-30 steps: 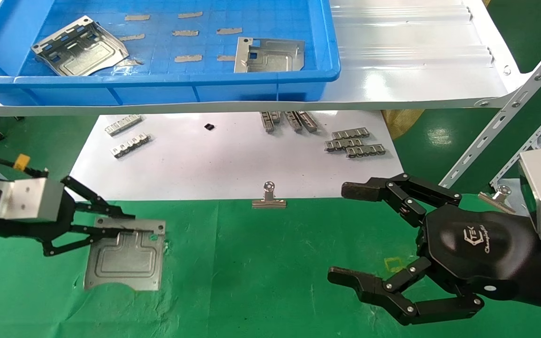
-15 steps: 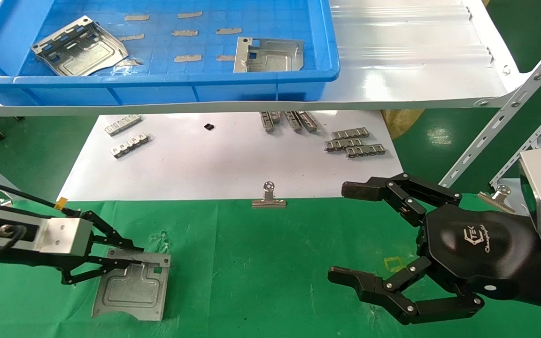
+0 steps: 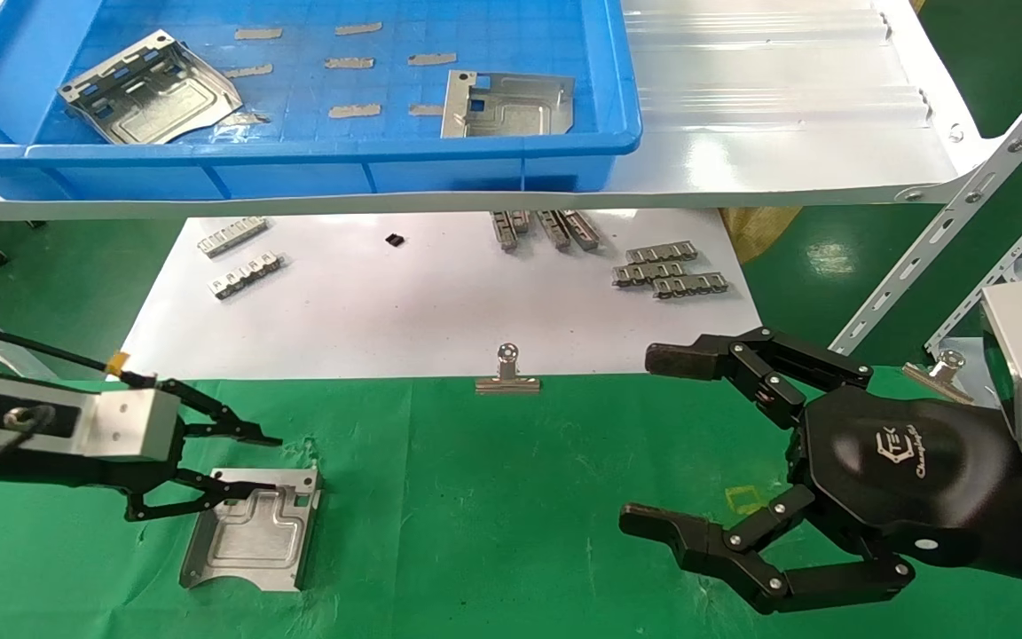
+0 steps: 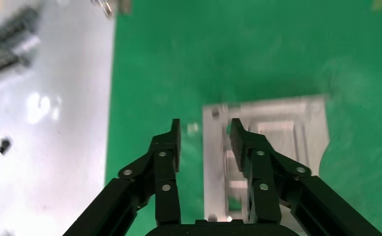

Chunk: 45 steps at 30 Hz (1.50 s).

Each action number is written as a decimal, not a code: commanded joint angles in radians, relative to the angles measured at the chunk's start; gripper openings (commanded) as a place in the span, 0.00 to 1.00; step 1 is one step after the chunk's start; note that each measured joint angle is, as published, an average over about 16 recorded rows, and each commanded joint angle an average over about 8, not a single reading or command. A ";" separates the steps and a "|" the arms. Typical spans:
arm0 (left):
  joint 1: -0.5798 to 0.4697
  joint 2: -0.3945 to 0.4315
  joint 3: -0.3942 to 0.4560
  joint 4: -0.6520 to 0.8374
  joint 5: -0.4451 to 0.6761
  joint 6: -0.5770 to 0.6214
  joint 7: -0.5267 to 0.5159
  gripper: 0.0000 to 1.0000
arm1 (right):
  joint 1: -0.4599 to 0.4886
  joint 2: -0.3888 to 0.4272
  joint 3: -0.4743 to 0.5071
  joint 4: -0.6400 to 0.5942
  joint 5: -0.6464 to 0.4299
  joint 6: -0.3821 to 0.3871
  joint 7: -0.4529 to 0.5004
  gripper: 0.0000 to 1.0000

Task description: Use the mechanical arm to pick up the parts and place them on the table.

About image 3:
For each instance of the white paper sheet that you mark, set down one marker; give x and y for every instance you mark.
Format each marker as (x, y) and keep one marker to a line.
(431, 302)

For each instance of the white slotted angle post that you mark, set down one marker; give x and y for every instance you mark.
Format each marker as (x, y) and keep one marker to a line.
(972, 191)
(1021, 251)

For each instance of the brown cardboard piece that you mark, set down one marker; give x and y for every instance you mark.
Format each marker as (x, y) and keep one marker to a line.
(755, 231)

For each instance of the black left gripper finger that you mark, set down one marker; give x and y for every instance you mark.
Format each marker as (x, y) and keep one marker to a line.
(227, 430)
(200, 501)

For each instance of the slotted sheet metal bracket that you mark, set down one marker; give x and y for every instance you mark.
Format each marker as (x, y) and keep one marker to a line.
(165, 98)

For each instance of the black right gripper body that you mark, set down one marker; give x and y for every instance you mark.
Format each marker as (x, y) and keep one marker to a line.
(901, 470)

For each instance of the small silver metal clip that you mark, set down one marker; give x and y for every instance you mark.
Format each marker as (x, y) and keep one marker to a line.
(662, 252)
(504, 231)
(582, 229)
(247, 275)
(554, 229)
(232, 236)
(648, 273)
(690, 285)
(521, 220)

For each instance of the flat sheet metal plate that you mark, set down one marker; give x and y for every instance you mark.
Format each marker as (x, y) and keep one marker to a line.
(520, 111)

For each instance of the silver binder clip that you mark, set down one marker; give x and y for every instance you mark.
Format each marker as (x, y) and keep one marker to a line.
(507, 383)
(937, 380)

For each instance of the grey tape strip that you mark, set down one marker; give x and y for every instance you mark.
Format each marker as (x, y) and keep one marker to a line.
(258, 34)
(432, 59)
(249, 71)
(427, 110)
(358, 28)
(355, 111)

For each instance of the crumpled clear tape piece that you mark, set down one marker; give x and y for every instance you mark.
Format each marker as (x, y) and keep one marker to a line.
(245, 119)

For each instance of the blue plastic bin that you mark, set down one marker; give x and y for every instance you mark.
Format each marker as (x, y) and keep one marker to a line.
(520, 35)

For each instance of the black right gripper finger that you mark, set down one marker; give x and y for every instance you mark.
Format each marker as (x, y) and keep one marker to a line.
(688, 358)
(706, 546)

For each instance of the curved sheet metal bracket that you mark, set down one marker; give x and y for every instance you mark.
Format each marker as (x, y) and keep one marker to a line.
(254, 541)

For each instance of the white shelf board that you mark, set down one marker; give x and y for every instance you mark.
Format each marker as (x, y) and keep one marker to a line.
(786, 133)

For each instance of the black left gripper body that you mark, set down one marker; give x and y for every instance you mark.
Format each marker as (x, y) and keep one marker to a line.
(121, 475)

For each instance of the green cloth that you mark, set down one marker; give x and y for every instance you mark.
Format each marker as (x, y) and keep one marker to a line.
(493, 515)

